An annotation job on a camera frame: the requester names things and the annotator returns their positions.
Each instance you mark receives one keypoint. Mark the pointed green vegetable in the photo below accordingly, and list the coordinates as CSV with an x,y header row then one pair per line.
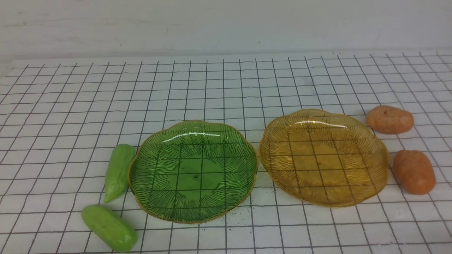
x,y
116,181

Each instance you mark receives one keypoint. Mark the rounded green vegetable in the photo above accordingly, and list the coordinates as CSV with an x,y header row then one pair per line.
x,y
109,227

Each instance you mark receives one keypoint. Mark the orange potato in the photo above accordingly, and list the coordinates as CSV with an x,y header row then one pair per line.
x,y
389,120
414,171

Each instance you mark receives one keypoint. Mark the green glass plate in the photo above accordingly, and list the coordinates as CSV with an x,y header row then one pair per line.
x,y
193,172

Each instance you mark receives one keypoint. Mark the amber glass plate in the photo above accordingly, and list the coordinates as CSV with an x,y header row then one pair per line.
x,y
323,158

